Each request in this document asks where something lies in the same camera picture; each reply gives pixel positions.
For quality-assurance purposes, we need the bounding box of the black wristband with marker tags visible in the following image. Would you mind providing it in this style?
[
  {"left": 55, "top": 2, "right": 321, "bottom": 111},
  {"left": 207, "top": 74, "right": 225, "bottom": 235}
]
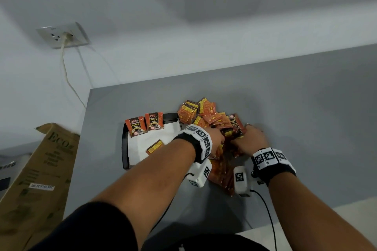
[
  {"left": 173, "top": 124, "right": 213, "bottom": 164},
  {"left": 251, "top": 147, "right": 296, "bottom": 187}
]

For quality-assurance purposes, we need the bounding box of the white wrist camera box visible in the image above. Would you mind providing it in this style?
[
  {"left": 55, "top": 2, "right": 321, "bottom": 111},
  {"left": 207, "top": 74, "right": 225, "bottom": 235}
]
[
  {"left": 233, "top": 166, "right": 253, "bottom": 198},
  {"left": 188, "top": 158, "right": 212, "bottom": 188}
]

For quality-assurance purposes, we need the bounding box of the black tray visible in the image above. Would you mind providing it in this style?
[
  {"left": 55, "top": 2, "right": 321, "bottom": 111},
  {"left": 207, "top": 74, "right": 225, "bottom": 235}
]
[{"left": 121, "top": 112, "right": 182, "bottom": 171}]

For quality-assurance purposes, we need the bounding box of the person's right hand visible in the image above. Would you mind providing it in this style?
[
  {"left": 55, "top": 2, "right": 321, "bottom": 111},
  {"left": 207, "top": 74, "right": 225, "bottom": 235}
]
[{"left": 231, "top": 124, "right": 270, "bottom": 157}]

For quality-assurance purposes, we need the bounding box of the person's left hand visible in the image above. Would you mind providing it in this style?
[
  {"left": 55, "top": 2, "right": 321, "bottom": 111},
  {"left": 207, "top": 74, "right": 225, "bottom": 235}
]
[{"left": 207, "top": 126, "right": 226, "bottom": 160}]

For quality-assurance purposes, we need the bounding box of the cream power cord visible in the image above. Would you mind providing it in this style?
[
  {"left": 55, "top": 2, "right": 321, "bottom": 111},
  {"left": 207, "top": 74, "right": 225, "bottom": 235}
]
[{"left": 61, "top": 33, "right": 88, "bottom": 109}]

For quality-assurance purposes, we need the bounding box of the pile of orange coffee sachets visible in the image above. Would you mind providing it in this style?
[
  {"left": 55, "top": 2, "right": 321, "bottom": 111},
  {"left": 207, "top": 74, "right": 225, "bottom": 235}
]
[{"left": 177, "top": 98, "right": 247, "bottom": 197}]

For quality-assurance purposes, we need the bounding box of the person's black clothing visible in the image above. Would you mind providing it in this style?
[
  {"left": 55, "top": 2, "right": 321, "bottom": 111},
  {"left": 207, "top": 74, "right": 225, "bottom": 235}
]
[{"left": 28, "top": 202, "right": 270, "bottom": 251}]

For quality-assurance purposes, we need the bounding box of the black camera cable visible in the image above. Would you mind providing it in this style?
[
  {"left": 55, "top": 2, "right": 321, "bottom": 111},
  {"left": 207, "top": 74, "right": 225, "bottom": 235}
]
[
  {"left": 150, "top": 173, "right": 195, "bottom": 232},
  {"left": 249, "top": 189, "right": 277, "bottom": 251}
]

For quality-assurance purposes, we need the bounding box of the grey appliance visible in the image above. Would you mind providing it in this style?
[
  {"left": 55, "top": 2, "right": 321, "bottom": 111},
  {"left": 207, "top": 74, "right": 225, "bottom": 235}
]
[{"left": 0, "top": 153, "right": 33, "bottom": 201}]

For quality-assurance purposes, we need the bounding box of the brown cardboard box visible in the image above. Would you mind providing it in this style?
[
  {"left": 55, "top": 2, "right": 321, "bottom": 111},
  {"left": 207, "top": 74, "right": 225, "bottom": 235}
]
[{"left": 0, "top": 123, "right": 81, "bottom": 251}]

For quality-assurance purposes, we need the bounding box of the white wall socket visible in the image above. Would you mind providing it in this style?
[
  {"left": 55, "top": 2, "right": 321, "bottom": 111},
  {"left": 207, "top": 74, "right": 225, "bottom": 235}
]
[{"left": 36, "top": 22, "right": 90, "bottom": 49}]

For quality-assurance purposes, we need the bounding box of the person's left forearm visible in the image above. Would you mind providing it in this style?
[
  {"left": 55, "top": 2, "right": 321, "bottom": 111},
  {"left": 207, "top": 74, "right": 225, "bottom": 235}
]
[{"left": 91, "top": 138, "right": 197, "bottom": 250}]

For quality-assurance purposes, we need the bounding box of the person's right forearm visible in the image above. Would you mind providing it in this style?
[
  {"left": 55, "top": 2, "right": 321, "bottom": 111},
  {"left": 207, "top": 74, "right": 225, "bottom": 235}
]
[{"left": 268, "top": 171, "right": 377, "bottom": 251}]

